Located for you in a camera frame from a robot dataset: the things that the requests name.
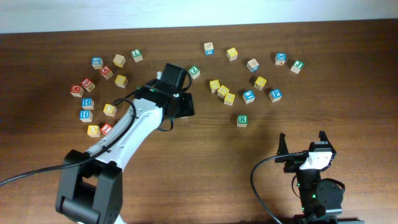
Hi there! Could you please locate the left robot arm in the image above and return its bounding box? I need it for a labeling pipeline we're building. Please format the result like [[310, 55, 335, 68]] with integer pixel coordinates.
[[55, 63, 195, 224]]

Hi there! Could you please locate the plain wood yellow block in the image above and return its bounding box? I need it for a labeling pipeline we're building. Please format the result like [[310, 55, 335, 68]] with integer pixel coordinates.
[[113, 54, 126, 68]]

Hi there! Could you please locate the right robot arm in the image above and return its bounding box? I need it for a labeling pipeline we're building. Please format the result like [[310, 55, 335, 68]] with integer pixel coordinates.
[[275, 131, 345, 223]]

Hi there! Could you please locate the green L block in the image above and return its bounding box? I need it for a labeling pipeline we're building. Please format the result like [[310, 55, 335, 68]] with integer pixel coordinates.
[[131, 49, 143, 62]]

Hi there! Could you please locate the yellow o block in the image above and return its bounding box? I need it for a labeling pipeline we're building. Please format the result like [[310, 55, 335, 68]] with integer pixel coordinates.
[[103, 104, 117, 116], [87, 125, 101, 138]]

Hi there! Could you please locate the yellow cluster block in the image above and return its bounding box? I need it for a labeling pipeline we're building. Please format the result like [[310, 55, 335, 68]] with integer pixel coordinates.
[[217, 85, 229, 99], [209, 80, 220, 93], [224, 93, 235, 106]]

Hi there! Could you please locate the red M block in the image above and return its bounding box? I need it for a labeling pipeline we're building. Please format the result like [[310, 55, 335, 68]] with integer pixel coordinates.
[[70, 85, 84, 97]]

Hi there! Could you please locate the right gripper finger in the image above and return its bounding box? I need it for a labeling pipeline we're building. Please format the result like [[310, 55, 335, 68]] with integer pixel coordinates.
[[318, 131, 330, 144], [277, 133, 289, 156]]

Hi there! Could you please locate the green Z block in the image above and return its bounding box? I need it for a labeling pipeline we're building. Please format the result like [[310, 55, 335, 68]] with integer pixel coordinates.
[[188, 66, 200, 79]]

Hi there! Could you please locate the yellow cluster block right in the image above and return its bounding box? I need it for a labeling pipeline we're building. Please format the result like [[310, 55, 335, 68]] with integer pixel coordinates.
[[224, 93, 235, 106]]

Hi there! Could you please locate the yellow cluster block middle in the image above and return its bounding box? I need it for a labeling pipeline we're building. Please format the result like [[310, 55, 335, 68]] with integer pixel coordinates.
[[217, 85, 229, 99]]

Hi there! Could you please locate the yellow O block lower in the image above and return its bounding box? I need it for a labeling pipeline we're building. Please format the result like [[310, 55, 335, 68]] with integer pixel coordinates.
[[87, 125, 101, 138]]

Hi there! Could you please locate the red X block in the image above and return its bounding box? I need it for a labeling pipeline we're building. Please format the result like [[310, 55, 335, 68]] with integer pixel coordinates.
[[99, 65, 113, 80]]

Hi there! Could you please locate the blue X block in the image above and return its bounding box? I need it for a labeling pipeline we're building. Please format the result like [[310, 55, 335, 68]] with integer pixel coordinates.
[[275, 52, 287, 65]]

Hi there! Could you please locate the blue S block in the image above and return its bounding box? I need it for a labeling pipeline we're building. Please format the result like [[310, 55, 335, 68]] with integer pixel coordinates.
[[91, 57, 104, 70]]

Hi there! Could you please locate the green J block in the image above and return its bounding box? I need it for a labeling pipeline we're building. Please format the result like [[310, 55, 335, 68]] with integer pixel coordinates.
[[290, 60, 305, 74]]

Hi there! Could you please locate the wood block blue side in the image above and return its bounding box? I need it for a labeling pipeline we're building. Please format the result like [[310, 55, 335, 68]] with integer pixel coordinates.
[[204, 42, 215, 55]]

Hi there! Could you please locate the lower blue H block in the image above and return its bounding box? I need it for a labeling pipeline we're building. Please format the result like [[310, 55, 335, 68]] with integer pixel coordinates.
[[79, 110, 93, 122]]

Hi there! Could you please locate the yellow block top right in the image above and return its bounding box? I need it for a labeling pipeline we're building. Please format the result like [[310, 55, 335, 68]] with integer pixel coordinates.
[[226, 47, 238, 61]]

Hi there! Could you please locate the blue P letter block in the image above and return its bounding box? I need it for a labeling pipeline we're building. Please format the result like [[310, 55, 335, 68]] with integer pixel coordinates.
[[269, 89, 282, 102]]

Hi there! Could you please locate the red 9 block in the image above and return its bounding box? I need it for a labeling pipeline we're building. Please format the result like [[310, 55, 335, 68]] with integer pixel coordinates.
[[81, 78, 95, 92]]

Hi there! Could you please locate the yellow cluster block left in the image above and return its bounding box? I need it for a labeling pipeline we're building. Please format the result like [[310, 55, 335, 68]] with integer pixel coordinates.
[[209, 80, 220, 93]]

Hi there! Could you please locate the upper blue H block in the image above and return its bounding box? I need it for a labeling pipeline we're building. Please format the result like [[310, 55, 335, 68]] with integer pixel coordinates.
[[81, 98, 95, 110]]

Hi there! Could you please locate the yellow O block middle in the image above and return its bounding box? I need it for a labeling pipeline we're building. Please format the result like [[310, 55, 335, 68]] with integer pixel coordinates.
[[103, 104, 117, 116]]

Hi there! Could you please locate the red I block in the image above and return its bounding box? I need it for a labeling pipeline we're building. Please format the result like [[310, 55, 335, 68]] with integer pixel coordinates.
[[100, 123, 113, 135]]

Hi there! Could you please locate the blue E block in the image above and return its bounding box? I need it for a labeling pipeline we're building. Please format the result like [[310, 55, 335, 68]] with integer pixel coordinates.
[[243, 90, 256, 104]]

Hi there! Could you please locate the blue h block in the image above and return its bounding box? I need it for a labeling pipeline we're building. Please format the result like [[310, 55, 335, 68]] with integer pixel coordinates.
[[81, 98, 95, 110], [79, 110, 93, 122]]

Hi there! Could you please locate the yellow block upper left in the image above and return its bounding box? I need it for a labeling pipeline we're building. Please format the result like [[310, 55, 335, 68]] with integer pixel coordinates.
[[114, 75, 128, 88]]

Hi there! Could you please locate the wood block blue edge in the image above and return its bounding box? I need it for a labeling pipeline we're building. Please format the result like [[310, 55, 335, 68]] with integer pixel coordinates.
[[246, 58, 259, 72]]

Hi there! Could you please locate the green R letter block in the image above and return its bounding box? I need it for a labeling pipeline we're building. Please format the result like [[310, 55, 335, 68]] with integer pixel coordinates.
[[237, 114, 248, 128]]

